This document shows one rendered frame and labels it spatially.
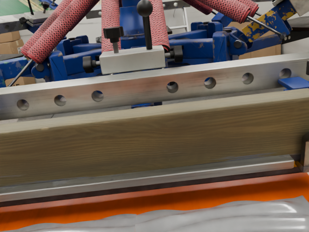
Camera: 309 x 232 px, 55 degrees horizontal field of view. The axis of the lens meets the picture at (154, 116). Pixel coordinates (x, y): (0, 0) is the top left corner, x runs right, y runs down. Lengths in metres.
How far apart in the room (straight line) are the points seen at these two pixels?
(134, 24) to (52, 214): 0.81
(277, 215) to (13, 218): 0.29
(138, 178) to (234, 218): 0.10
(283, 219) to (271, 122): 0.10
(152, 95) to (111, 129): 0.24
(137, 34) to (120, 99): 0.54
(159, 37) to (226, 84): 0.27
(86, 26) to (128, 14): 3.43
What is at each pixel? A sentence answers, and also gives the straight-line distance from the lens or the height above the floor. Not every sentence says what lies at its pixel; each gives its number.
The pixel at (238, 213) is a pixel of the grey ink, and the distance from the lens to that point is 0.33.
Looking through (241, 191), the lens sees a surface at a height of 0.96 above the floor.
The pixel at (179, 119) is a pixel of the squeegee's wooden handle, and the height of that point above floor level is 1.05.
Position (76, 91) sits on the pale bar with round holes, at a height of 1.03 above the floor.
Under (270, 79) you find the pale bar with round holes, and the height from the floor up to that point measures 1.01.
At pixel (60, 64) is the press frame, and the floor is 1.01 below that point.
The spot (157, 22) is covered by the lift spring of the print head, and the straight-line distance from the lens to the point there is 0.80.
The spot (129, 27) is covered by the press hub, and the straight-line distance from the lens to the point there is 1.07.
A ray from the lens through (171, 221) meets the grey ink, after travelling 0.31.
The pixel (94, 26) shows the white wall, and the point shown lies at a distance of 4.49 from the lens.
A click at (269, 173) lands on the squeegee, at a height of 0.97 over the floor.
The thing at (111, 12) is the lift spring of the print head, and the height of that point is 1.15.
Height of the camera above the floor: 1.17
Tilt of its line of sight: 22 degrees down
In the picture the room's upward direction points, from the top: 7 degrees counter-clockwise
